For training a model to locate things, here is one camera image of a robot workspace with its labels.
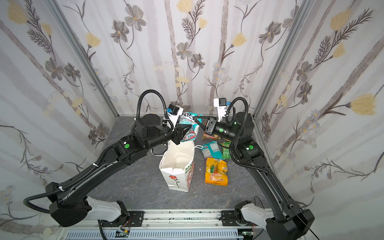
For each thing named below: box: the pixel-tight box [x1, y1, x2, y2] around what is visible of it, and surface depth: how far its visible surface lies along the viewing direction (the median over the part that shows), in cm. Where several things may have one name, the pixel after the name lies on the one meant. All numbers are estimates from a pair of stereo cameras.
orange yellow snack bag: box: [205, 157, 229, 186], surface depth 86 cm
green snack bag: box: [221, 141, 232, 159], surface depth 97 cm
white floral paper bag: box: [158, 140, 195, 192], surface depth 71 cm
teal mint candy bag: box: [178, 111, 203, 143], surface depth 60 cm
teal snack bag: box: [200, 141, 225, 160], surface depth 98 cm
